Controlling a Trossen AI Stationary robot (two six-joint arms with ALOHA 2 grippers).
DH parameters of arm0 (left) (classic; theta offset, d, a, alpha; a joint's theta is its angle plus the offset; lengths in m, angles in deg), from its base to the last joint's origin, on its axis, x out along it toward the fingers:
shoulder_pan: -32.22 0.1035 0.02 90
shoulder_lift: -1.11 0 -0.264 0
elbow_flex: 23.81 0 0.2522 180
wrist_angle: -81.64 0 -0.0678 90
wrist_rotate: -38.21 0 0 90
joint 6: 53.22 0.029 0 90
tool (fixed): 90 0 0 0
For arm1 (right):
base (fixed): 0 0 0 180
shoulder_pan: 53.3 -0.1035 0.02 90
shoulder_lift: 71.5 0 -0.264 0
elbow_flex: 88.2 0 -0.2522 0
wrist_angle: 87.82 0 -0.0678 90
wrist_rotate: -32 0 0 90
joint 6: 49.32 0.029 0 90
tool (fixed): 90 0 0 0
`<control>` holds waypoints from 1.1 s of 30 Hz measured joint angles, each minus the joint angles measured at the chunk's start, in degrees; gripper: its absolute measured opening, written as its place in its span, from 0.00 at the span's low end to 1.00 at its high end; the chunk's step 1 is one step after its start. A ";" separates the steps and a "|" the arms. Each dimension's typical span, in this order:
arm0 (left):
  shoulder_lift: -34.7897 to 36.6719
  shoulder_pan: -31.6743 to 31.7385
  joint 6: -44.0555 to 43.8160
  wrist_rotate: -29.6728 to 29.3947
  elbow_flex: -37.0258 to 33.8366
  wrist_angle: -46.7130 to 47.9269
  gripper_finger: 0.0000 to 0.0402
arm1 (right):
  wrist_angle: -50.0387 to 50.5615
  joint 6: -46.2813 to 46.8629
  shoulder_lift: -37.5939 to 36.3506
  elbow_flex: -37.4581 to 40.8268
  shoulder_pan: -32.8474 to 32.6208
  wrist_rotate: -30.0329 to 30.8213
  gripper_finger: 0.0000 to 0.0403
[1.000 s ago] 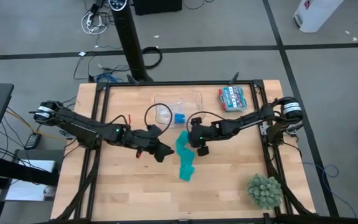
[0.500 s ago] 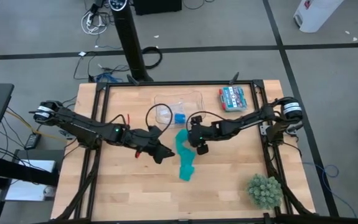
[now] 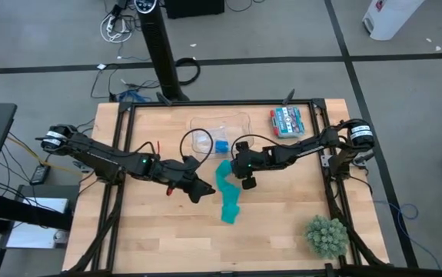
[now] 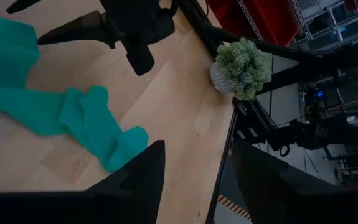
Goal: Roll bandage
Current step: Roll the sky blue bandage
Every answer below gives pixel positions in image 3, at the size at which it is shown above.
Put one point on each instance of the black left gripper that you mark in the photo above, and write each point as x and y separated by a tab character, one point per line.
182	173

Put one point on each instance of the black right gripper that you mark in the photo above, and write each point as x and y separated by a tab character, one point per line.
245	165

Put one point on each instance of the teal elastic bandage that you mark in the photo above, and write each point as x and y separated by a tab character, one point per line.
229	207

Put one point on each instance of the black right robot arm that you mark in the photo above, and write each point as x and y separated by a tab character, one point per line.
301	148

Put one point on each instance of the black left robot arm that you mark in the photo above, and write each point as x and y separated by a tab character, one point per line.
101	155

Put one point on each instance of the blue bandage roll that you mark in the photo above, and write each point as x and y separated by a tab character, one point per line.
221	145

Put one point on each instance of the red tape tag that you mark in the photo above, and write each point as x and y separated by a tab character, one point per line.
170	191

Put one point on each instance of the clear plastic bin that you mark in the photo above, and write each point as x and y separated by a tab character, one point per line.
240	123

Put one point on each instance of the clear plastic bag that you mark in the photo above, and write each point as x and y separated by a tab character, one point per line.
205	142

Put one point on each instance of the green white first aid kit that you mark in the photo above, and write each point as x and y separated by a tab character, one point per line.
288	123

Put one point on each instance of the green artificial plant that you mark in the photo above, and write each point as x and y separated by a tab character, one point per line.
326	236

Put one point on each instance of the black tower fan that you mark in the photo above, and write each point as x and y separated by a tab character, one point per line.
159	46

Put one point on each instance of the black power adapter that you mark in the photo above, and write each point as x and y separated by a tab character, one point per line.
40	174

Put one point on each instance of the black floor box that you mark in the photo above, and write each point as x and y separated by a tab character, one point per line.
193	7

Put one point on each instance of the white flat box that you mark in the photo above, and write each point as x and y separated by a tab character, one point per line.
32	236

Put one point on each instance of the black desk leg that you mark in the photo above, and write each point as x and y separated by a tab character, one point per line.
20	211

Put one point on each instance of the white power strip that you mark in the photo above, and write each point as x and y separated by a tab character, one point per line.
110	24

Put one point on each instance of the white floor appliance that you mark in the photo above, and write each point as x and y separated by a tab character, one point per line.
389	19

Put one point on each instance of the black aluminium frame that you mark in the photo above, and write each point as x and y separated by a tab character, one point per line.
224	103

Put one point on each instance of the grey metal bracket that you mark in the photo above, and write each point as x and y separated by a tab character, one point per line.
325	161
81	166

